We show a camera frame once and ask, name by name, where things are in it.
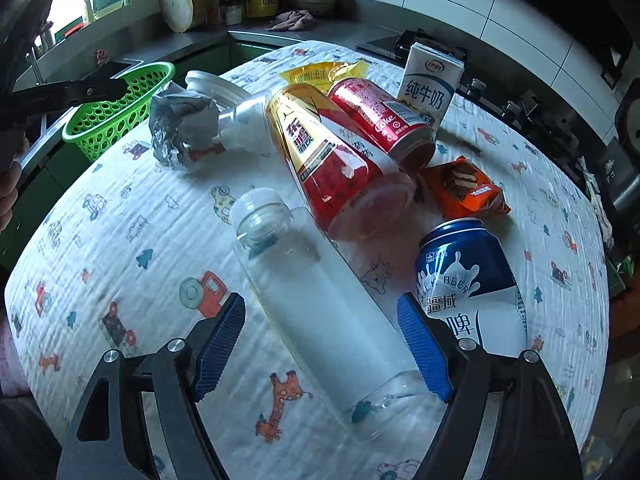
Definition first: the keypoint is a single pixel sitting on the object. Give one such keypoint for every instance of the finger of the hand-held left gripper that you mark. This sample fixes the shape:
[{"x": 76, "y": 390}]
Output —
[{"x": 80, "y": 92}]

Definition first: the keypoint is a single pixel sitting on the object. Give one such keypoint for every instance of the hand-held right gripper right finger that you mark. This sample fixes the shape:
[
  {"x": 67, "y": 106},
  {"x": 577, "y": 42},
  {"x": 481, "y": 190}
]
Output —
[{"x": 422, "y": 345}]

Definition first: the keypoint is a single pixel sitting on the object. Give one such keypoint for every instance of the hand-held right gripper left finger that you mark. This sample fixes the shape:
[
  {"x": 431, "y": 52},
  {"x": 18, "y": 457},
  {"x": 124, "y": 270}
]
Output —
[{"x": 220, "y": 345}]

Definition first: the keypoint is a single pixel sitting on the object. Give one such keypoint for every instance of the green plastic basket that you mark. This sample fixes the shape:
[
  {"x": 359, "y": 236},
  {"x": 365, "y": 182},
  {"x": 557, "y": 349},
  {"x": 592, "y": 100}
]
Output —
[{"x": 100, "y": 127}]

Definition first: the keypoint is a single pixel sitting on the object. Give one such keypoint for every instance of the blue and white can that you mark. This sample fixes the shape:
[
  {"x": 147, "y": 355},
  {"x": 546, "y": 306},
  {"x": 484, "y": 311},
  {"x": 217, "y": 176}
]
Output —
[{"x": 460, "y": 270}]

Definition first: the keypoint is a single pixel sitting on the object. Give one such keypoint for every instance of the clear plastic bottle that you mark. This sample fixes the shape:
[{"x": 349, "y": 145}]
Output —
[{"x": 310, "y": 310}]

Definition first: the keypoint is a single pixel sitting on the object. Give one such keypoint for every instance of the white milk carton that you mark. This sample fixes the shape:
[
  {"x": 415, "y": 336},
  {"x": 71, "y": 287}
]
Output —
[{"x": 425, "y": 90}]

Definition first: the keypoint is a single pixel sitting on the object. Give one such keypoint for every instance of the person's left hand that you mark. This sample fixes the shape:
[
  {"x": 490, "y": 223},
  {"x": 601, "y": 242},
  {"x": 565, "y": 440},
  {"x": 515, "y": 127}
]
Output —
[{"x": 6, "y": 200}]

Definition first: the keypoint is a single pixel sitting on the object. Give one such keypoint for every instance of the crumpled grey foil wrapper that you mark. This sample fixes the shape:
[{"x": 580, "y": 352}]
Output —
[{"x": 180, "y": 120}]

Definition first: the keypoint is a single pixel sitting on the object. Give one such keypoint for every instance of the printed white blanket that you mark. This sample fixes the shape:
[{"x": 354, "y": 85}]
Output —
[{"x": 125, "y": 220}]

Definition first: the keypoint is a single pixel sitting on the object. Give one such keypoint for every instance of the round wooden chopping block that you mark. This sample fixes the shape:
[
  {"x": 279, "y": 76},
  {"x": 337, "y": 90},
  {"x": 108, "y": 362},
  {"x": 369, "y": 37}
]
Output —
[{"x": 185, "y": 0}]

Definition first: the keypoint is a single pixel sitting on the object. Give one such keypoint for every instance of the orange cookie packet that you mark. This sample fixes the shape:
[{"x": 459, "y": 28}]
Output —
[{"x": 465, "y": 190}]

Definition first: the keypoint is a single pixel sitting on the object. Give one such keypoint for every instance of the white plastic cup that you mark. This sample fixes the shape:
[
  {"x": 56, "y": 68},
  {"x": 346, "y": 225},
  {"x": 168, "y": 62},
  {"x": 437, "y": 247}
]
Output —
[{"x": 242, "y": 127}]

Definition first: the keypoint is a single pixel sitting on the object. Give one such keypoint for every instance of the small white jar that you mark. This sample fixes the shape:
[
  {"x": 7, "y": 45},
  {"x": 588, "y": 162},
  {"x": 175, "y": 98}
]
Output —
[{"x": 233, "y": 14}]

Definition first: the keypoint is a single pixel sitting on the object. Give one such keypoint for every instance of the gold and red drink bottle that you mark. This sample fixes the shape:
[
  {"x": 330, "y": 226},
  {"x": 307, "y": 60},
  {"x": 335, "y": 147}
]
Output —
[{"x": 330, "y": 160}]

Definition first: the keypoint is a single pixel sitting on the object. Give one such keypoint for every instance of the white cloth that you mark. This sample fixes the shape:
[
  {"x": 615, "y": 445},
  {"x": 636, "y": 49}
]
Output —
[{"x": 600, "y": 210}]

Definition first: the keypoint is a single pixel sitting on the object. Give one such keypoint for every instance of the pink grey rag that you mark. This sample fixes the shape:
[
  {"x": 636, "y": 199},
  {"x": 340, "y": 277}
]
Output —
[{"x": 292, "y": 21}]

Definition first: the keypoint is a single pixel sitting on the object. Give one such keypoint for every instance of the red soda can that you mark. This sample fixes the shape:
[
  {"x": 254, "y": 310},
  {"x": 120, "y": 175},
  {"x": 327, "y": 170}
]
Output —
[{"x": 380, "y": 115}]

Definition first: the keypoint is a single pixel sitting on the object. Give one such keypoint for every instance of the yellow snack wrapper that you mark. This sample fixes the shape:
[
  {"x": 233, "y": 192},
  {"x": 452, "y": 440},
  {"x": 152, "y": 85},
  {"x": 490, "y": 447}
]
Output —
[{"x": 315, "y": 74}]

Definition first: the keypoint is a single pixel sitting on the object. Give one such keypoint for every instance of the black appliance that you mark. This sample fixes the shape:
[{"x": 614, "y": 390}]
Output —
[{"x": 620, "y": 170}]

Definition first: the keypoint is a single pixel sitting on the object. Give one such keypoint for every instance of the black gas stove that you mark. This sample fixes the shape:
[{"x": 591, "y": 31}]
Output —
[{"x": 390, "y": 42}]

